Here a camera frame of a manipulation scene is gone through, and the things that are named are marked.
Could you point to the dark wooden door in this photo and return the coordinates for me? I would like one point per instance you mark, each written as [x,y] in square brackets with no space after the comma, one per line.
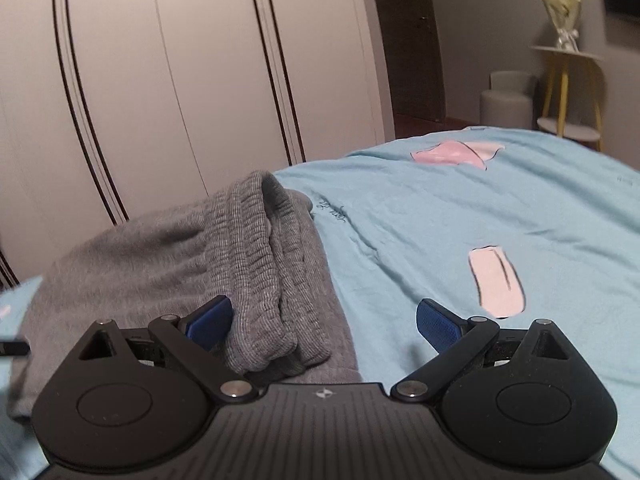
[407,35]

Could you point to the white wardrobe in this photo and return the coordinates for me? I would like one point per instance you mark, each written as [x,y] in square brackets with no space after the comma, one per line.
[175,85]

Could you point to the blue mushroom print blanket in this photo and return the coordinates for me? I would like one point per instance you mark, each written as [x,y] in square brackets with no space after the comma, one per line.
[425,235]

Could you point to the yellow wrapped bouquet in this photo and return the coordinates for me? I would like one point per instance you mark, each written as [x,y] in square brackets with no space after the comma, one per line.
[560,10]

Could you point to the yellow legged side table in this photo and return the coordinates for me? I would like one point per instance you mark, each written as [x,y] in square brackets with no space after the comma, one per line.
[565,55]

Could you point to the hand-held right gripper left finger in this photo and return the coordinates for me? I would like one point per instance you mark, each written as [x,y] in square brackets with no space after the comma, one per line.
[212,322]

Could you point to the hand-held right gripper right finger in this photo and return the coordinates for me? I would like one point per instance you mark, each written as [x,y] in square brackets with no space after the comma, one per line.
[440,327]

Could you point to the white round stool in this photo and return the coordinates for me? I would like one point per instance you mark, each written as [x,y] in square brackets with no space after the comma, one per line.
[507,102]

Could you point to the grey pants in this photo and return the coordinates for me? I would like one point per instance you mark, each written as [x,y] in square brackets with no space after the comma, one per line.
[150,270]

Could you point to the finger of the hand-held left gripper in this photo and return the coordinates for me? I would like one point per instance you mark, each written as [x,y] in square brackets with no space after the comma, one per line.
[12,348]

